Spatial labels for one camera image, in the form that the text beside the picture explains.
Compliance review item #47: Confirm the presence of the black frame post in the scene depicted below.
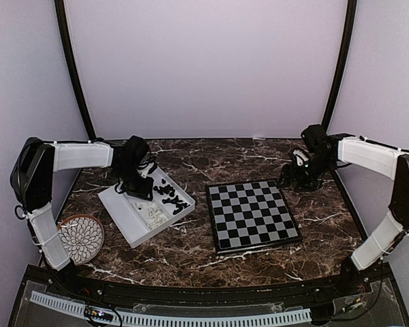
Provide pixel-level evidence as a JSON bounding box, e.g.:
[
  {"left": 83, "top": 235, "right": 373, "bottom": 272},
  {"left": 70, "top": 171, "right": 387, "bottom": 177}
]
[
  {"left": 54, "top": 0, "right": 97, "bottom": 140},
  {"left": 321, "top": 0, "right": 357, "bottom": 131}
]

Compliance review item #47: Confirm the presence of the black front rail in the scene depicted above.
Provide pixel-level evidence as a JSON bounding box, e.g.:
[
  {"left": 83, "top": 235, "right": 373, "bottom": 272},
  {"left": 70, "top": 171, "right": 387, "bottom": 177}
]
[{"left": 23, "top": 265, "right": 391, "bottom": 308}]

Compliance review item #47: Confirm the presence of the pile of black chess pieces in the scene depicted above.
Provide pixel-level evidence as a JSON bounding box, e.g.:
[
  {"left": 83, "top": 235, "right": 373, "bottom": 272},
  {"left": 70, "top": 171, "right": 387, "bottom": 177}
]
[{"left": 153, "top": 178, "right": 189, "bottom": 215}]

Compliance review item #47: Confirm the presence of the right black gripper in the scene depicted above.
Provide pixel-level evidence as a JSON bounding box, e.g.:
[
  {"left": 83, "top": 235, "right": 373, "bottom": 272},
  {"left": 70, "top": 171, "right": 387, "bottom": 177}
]
[{"left": 277, "top": 153, "right": 335, "bottom": 192}]

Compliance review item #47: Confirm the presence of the white plastic divided tray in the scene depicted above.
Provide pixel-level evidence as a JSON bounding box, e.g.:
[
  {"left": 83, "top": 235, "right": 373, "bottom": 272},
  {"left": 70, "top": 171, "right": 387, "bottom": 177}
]
[{"left": 98, "top": 168, "right": 196, "bottom": 249}]

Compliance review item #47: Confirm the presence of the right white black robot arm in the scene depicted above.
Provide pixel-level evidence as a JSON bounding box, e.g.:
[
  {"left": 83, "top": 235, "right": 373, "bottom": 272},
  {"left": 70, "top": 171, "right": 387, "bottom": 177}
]
[{"left": 278, "top": 125, "right": 409, "bottom": 296}]

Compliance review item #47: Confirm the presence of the floral patterned ceramic plate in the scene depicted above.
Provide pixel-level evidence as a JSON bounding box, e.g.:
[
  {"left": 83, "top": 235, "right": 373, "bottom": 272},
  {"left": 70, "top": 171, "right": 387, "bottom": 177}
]
[{"left": 58, "top": 214, "right": 104, "bottom": 266}]

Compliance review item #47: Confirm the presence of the right black frame post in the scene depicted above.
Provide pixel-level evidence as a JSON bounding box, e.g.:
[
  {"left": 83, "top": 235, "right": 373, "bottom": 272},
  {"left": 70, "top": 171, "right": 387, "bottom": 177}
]
[{"left": 321, "top": 0, "right": 357, "bottom": 131}]

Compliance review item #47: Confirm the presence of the white slotted cable duct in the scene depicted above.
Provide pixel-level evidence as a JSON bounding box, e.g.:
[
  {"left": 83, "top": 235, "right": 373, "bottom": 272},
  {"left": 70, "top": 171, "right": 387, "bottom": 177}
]
[{"left": 29, "top": 291, "right": 312, "bottom": 326}]

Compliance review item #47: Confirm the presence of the left black frame post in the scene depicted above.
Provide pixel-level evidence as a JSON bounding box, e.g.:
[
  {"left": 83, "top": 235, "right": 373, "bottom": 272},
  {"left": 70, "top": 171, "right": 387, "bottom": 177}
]
[{"left": 54, "top": 0, "right": 97, "bottom": 140}]

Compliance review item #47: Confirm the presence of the black white chessboard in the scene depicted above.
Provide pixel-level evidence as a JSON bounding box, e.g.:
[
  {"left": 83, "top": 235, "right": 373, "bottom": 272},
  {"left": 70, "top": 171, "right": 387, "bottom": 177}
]
[{"left": 205, "top": 178, "right": 303, "bottom": 255}]

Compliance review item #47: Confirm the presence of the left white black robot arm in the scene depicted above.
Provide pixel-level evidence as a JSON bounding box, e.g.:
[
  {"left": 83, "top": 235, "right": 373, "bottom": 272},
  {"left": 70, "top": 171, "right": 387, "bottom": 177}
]
[{"left": 10, "top": 136, "right": 157, "bottom": 271}]

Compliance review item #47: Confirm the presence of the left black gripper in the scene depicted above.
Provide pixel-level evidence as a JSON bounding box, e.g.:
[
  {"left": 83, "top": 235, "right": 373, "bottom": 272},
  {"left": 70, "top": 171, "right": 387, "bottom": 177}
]
[{"left": 113, "top": 163, "right": 154, "bottom": 200}]

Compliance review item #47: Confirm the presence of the pile of white chess pieces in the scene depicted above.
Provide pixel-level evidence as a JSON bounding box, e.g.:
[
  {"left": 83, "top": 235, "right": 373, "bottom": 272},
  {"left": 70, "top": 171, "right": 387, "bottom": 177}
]
[{"left": 132, "top": 202, "right": 168, "bottom": 230}]

